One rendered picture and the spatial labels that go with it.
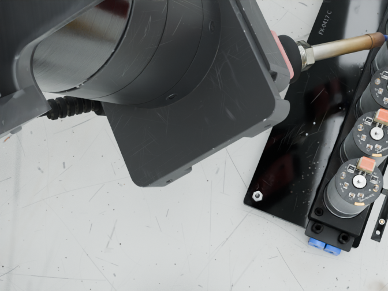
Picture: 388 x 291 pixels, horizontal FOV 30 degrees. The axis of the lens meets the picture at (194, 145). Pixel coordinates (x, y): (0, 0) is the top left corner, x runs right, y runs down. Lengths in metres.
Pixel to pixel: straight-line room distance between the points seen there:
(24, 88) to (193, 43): 0.09
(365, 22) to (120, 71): 0.27
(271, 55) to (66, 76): 0.09
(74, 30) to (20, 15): 0.04
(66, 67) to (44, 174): 0.25
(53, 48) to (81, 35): 0.01
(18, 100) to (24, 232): 0.30
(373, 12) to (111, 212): 0.21
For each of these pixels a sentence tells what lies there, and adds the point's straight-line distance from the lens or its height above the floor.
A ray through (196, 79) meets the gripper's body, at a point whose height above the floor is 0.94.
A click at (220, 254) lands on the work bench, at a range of 0.44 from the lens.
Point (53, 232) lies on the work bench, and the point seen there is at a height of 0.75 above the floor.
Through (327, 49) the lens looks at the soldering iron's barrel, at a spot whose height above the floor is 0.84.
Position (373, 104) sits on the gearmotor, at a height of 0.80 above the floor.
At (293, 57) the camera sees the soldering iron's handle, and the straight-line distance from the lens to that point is 0.36.
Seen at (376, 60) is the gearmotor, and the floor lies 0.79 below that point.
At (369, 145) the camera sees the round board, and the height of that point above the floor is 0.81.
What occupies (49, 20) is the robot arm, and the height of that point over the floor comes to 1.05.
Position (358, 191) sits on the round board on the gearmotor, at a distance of 0.39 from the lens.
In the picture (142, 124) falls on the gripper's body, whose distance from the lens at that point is 0.27.
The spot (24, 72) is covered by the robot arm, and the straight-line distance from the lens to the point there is 0.17.
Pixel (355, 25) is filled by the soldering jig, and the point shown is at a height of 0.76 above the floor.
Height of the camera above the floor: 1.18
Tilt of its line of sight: 75 degrees down
